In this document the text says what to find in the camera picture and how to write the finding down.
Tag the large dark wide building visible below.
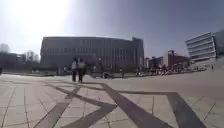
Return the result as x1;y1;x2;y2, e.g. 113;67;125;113
39;35;145;72

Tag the grey paved plaza ground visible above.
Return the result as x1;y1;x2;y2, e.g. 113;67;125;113
0;68;224;128

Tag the row of parked bicycles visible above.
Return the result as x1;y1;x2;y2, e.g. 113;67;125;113
134;66;208;76

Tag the low dark building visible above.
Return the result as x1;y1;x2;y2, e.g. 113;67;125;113
145;49;192;70

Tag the white striped tall building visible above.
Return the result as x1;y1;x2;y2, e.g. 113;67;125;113
184;30;224;66

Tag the group of bare trees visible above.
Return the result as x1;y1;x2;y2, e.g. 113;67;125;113
0;43;41;72

